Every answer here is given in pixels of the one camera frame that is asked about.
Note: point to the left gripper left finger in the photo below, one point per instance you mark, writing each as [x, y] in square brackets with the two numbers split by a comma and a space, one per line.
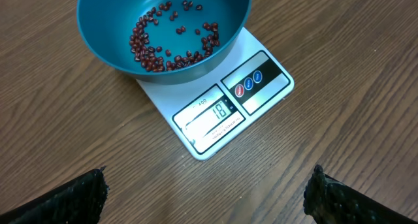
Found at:
[80, 200]

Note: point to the white digital kitchen scale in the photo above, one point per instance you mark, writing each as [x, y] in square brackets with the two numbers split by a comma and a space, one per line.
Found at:
[210, 111]

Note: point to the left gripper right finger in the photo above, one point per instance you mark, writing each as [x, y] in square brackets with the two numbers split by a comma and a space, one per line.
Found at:
[329, 201]

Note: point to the red beans in bowl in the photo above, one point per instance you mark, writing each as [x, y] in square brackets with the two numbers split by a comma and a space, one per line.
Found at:
[172, 36]

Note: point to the teal round bowl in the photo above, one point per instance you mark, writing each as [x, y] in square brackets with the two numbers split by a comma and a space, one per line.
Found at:
[106, 25]

